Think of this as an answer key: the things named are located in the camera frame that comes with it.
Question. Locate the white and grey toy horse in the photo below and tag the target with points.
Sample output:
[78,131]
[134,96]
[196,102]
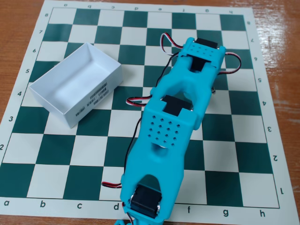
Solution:
[213,90]

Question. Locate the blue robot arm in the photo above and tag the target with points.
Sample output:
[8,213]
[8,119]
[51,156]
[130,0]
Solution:
[164,140]

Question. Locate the white cardboard box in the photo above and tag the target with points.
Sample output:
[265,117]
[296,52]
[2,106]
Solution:
[77,82]

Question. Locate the green and white chess mat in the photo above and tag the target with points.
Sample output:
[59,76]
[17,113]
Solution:
[93,150]

